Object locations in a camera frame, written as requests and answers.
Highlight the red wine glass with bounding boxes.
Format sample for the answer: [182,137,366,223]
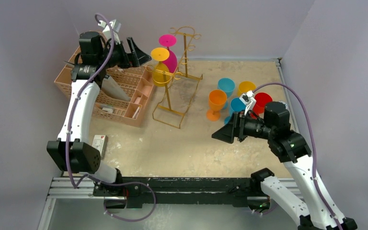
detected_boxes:
[253,92,273,115]

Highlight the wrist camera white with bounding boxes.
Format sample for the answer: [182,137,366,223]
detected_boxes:
[98,20,121,45]
[239,90,256,116]

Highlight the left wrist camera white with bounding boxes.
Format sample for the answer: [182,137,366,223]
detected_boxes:
[98,20,121,45]

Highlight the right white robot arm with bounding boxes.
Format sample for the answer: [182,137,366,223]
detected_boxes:
[211,102,358,230]

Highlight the orange wine glass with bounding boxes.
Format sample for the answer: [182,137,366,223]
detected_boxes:
[206,89,227,121]

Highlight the grey folder in organizer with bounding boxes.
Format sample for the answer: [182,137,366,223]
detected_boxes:
[64,61,131,102]

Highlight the gold wire glass rack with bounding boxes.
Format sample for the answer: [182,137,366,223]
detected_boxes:
[149,26,203,129]

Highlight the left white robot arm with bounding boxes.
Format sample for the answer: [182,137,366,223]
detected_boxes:
[46,31,151,196]

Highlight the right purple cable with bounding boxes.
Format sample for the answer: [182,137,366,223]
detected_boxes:
[252,82,345,230]

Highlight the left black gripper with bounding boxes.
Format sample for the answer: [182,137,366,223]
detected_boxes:
[98,37,150,69]

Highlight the yellow wine glass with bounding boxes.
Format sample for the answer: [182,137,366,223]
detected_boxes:
[150,47,171,87]
[237,81,256,97]

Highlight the magenta wine glass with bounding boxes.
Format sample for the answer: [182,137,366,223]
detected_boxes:
[159,34,178,73]

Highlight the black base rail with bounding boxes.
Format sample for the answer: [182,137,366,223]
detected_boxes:
[93,168,274,209]

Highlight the pink plastic file organizer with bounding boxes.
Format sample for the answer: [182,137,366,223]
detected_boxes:
[54,30,156,128]

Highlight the blue wine glass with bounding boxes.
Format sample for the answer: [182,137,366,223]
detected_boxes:
[218,78,235,109]
[224,97,246,124]

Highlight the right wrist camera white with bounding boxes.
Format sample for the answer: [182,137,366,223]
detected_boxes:
[239,90,256,116]

